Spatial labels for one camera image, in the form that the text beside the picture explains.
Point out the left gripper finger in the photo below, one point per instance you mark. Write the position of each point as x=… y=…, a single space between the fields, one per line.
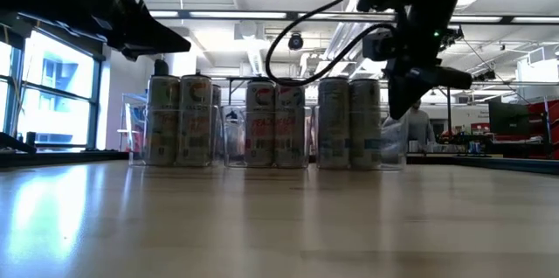
x=135 y=55
x=148 y=33

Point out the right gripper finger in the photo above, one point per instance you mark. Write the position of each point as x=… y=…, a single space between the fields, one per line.
x=404 y=99

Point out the clear plastic bin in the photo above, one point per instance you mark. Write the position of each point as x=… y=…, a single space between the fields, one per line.
x=233 y=142
x=393 y=142
x=137 y=138

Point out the Celsius Arctic Vibe can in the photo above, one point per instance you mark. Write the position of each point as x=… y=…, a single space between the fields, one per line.
x=333 y=125
x=364 y=125

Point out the Celsius Peach Vibe can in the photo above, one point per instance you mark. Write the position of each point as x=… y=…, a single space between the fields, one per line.
x=260 y=125
x=290 y=125

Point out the black ceiling spotlight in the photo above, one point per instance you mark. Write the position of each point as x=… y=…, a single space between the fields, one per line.
x=452 y=35
x=485 y=75

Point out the black monitor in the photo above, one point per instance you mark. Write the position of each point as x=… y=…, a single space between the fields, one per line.
x=508 y=118

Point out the white ceiling baffles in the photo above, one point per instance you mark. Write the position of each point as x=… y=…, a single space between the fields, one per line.
x=340 y=46

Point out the long ceiling light bar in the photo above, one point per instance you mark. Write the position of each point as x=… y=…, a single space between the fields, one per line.
x=240 y=15

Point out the white ceiling fixture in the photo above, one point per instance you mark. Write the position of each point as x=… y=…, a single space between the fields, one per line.
x=251 y=46

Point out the red storage shelves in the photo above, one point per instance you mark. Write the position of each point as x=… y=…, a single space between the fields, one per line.
x=546 y=114

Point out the black upright post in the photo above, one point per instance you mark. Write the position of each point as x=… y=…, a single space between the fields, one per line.
x=160 y=67

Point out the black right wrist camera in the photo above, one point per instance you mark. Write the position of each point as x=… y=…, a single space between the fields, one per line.
x=377 y=46

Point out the round black ceiling camera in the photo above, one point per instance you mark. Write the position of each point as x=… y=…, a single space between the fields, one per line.
x=295 y=42

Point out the black aluminium table frame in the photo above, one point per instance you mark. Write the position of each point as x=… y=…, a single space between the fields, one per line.
x=65 y=156

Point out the window frame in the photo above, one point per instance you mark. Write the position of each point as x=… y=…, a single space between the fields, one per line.
x=13 y=94

